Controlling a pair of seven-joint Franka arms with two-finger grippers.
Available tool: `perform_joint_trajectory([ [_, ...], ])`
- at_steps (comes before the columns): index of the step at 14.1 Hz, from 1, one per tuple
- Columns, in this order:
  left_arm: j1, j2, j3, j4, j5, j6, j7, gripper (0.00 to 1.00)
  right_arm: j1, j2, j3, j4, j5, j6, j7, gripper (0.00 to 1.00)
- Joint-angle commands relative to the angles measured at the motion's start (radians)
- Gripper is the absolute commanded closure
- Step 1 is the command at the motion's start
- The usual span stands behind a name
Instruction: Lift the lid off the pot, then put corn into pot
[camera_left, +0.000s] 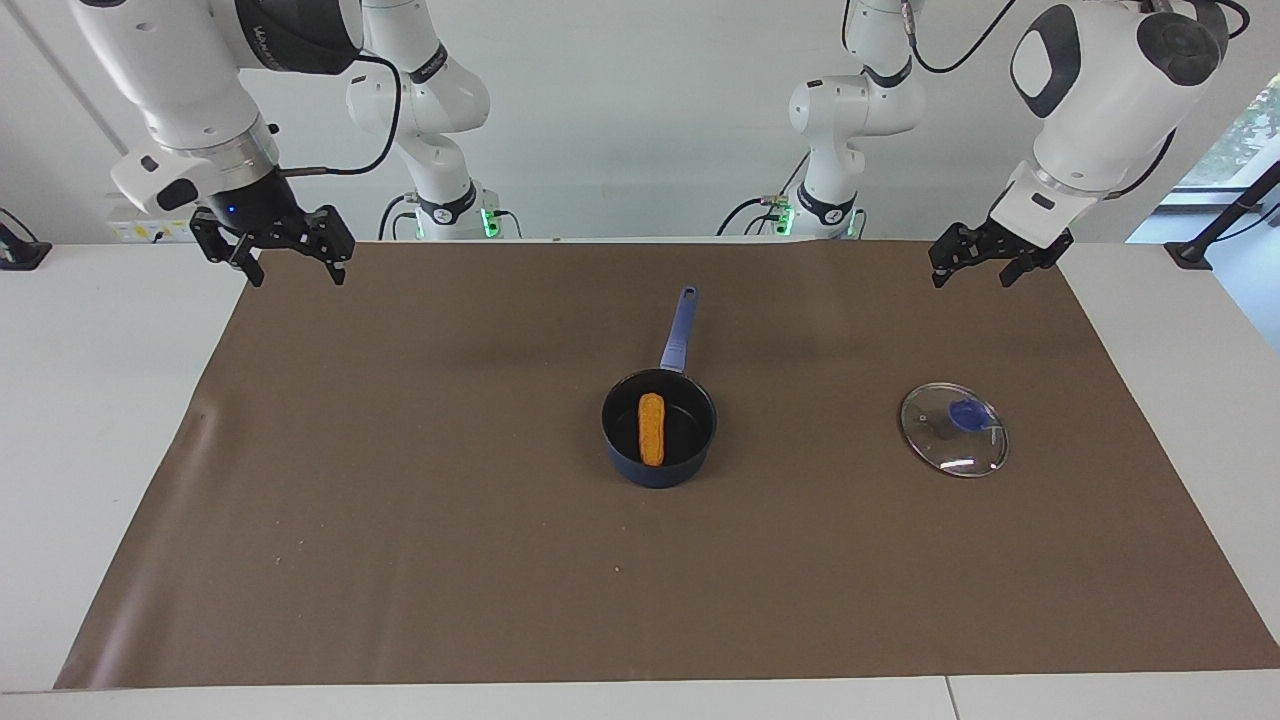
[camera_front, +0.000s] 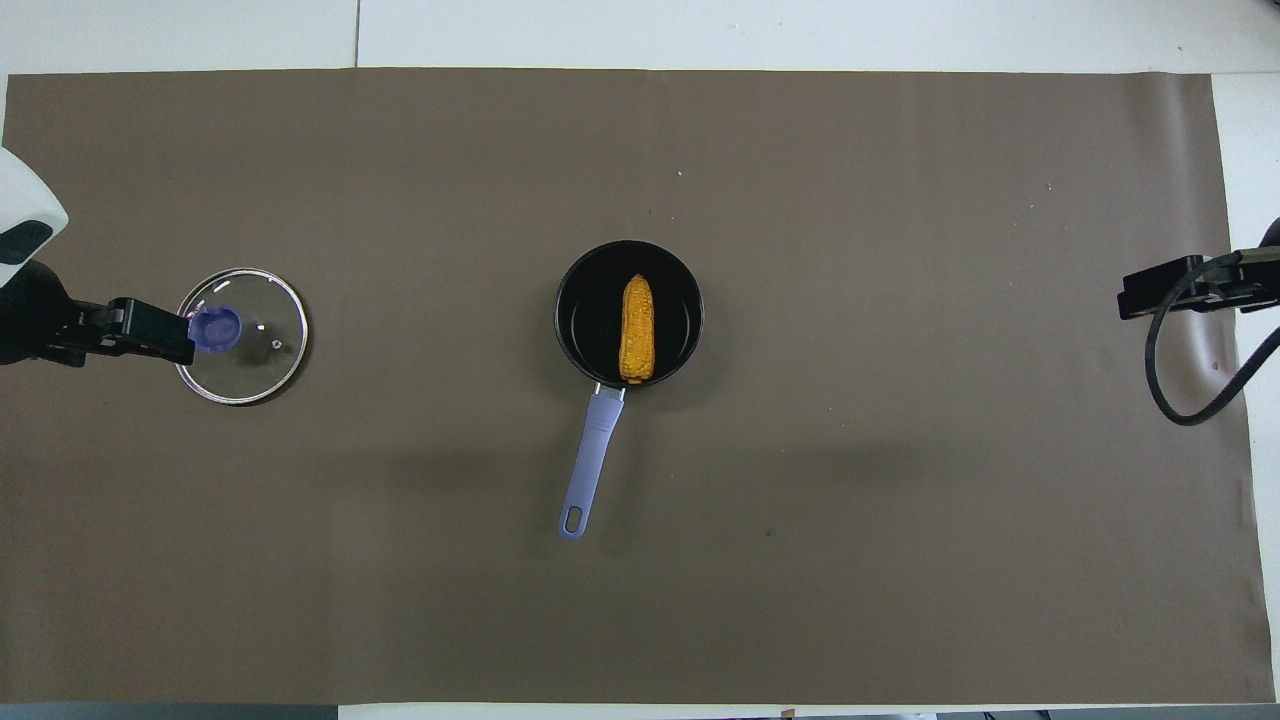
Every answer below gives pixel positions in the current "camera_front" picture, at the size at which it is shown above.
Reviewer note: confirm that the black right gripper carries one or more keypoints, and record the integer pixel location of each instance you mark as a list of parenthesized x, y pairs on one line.
[(1265, 285)]

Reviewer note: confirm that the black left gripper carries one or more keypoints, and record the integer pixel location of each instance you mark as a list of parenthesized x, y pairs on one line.
[(30, 320)]

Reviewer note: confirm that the glass lid blue knob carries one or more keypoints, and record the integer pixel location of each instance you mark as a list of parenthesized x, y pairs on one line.
[(260, 340)]

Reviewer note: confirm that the yellow corn cob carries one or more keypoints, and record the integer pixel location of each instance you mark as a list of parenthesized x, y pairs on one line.
[(637, 330)]

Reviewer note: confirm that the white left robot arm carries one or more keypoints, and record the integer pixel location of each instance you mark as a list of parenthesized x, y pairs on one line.
[(20, 195)]

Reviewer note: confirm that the brown table mat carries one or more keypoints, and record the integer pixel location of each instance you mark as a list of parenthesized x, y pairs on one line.
[(800, 560)]

